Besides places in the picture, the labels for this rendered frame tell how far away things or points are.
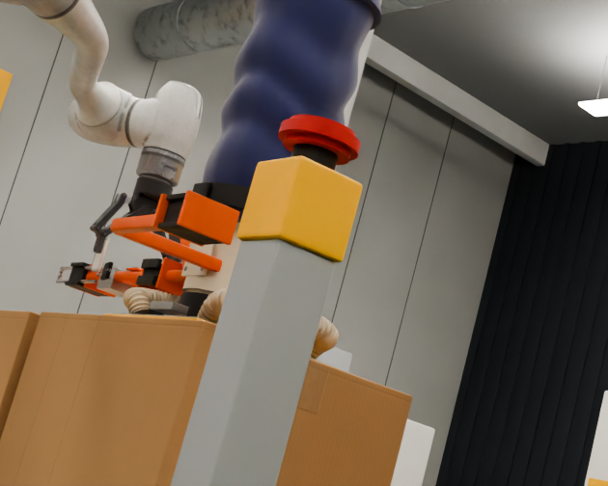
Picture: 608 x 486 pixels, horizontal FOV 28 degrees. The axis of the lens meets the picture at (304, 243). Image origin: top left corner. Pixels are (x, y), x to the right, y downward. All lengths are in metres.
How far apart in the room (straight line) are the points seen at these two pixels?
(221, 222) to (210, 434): 0.75
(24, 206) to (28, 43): 1.62
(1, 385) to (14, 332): 0.10
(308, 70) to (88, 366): 0.61
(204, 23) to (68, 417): 9.93
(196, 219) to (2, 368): 0.75
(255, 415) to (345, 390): 0.90
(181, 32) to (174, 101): 9.67
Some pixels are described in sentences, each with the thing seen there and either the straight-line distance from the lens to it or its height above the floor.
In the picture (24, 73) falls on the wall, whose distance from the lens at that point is 12.40.
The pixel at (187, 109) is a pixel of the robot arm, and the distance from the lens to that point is 2.46.
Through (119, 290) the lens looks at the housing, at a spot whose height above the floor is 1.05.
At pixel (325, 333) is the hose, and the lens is 1.94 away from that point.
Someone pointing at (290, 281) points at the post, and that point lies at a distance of 0.97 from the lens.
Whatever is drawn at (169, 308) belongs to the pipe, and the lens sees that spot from 1.98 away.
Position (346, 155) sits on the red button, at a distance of 1.01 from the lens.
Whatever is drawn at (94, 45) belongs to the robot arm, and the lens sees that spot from 2.22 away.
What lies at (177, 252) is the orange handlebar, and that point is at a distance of 1.96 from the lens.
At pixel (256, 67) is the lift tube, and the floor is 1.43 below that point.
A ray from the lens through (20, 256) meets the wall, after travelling 12.28.
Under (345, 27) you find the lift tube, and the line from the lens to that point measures 2.12.
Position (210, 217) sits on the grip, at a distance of 1.66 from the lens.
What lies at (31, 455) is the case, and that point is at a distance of 2.09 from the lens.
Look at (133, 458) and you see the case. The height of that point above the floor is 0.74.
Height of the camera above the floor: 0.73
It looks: 12 degrees up
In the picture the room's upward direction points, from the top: 15 degrees clockwise
